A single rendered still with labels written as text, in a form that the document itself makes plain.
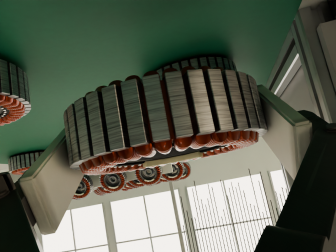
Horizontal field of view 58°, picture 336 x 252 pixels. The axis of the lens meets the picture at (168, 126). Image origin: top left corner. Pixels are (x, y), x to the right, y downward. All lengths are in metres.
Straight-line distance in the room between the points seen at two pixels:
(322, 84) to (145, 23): 0.15
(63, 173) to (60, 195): 0.01
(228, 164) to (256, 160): 0.55
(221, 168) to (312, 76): 6.13
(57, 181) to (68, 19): 0.12
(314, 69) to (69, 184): 0.21
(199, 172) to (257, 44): 6.12
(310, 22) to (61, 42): 0.21
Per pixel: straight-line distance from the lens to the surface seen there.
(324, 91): 0.28
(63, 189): 0.17
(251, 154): 6.43
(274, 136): 0.16
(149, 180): 1.26
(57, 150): 0.17
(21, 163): 0.71
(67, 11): 0.23
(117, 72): 0.33
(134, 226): 6.78
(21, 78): 0.29
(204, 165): 6.42
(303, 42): 0.30
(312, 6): 0.31
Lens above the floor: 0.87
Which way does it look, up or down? 11 degrees down
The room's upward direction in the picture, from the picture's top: 169 degrees clockwise
